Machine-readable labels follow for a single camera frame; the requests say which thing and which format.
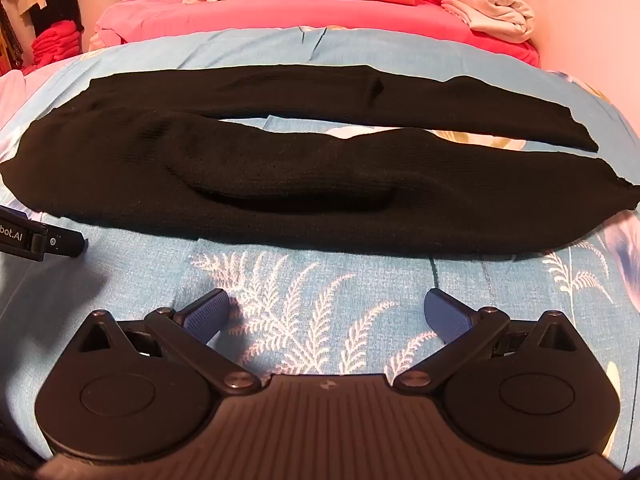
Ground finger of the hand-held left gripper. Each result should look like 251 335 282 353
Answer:
45 230 87 260

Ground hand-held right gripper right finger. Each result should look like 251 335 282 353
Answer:
392 287 576 393

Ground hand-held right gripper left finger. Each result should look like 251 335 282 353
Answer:
75 290 261 395

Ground black knit pants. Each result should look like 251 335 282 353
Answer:
0 64 640 257

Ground blue floral bedsheet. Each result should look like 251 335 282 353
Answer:
0 25 640 461

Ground pink bed sheet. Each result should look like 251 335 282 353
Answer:
0 70 32 131

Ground pile of red folded clothes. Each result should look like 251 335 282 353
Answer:
22 20 83 73

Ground cream folded blanket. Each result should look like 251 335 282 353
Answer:
440 0 536 45

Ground red bed sheet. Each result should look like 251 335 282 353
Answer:
89 0 543 68

